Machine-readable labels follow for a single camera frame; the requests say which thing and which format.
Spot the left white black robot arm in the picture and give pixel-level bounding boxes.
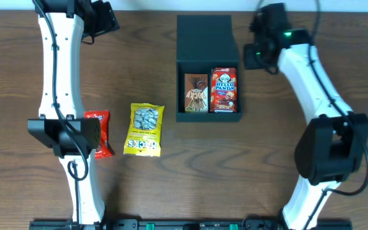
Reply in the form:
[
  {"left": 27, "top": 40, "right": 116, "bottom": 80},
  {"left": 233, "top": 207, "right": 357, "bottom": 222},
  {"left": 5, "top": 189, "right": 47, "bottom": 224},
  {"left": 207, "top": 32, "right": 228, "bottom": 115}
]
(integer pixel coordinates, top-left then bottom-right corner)
[{"left": 27, "top": 0, "right": 119, "bottom": 229}]

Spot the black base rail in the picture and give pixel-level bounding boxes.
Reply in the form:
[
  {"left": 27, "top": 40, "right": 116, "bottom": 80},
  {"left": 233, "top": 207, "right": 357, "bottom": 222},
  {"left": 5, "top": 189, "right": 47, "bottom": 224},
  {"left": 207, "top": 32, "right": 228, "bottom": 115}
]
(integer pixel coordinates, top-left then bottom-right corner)
[{"left": 29, "top": 217, "right": 353, "bottom": 230}]

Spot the red Hacks candy bag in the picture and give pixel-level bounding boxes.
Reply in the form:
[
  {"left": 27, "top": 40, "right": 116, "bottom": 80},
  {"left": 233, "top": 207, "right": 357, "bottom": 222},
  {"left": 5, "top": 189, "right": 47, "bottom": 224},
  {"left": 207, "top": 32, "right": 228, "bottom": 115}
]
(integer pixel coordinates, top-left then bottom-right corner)
[{"left": 84, "top": 111, "right": 112, "bottom": 160}]

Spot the brown Pocky box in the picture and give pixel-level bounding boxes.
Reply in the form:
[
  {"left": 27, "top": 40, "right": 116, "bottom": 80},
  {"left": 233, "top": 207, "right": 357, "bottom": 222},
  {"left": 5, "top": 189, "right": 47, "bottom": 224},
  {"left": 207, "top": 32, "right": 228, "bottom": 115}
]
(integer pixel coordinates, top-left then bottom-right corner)
[{"left": 184, "top": 73, "right": 208, "bottom": 113}]

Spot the yellow Hacks candy bag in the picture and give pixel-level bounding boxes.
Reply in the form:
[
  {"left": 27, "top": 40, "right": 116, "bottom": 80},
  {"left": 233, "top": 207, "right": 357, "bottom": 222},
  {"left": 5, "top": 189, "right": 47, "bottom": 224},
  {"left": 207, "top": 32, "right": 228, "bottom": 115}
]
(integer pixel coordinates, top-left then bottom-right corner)
[{"left": 123, "top": 103, "right": 165, "bottom": 157}]

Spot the right black cable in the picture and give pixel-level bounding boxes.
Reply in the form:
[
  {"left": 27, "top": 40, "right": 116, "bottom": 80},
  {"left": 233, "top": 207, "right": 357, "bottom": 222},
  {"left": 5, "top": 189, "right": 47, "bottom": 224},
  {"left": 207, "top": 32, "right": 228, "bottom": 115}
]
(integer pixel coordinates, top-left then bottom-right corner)
[{"left": 256, "top": 0, "right": 368, "bottom": 229}]

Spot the red Hello Panda box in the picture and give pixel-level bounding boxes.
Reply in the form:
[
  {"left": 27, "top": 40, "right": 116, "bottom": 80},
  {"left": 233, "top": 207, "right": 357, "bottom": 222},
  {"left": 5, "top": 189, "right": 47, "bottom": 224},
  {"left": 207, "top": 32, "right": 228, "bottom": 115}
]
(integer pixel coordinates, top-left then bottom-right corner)
[{"left": 210, "top": 68, "right": 238, "bottom": 113}]

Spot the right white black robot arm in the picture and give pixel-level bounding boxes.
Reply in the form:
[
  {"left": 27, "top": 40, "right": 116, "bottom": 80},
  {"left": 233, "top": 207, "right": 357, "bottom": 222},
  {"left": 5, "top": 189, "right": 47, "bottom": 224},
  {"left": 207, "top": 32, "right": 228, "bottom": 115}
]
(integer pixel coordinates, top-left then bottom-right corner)
[{"left": 244, "top": 28, "right": 368, "bottom": 229}]

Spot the black gift box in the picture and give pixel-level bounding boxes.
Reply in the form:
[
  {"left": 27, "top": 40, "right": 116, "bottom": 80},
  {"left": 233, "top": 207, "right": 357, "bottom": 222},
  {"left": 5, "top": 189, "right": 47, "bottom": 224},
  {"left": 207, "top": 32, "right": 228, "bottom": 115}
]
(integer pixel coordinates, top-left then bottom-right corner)
[{"left": 176, "top": 15, "right": 243, "bottom": 123}]

